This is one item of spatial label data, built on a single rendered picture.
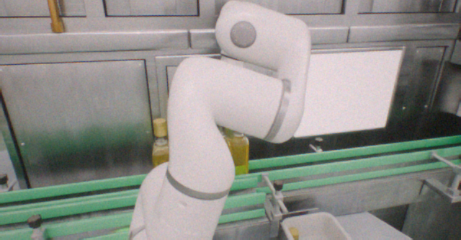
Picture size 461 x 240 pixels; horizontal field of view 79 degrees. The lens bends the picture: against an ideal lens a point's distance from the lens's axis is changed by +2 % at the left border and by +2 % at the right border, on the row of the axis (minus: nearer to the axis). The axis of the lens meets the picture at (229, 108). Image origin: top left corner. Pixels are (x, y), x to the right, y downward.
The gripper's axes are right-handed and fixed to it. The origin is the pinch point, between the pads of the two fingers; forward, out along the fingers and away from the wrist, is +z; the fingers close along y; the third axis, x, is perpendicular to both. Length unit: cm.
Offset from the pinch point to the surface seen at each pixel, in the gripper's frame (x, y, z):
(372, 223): 61, 12, 29
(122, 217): -21.8, 13.6, 29.1
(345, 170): 47.7, 4.3, 13.4
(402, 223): 114, -15, 50
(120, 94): -28.7, -16.2, 6.8
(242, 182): 11.0, 6.4, 20.7
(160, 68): -18.3, -12.0, -5.3
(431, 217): 110, -3, 36
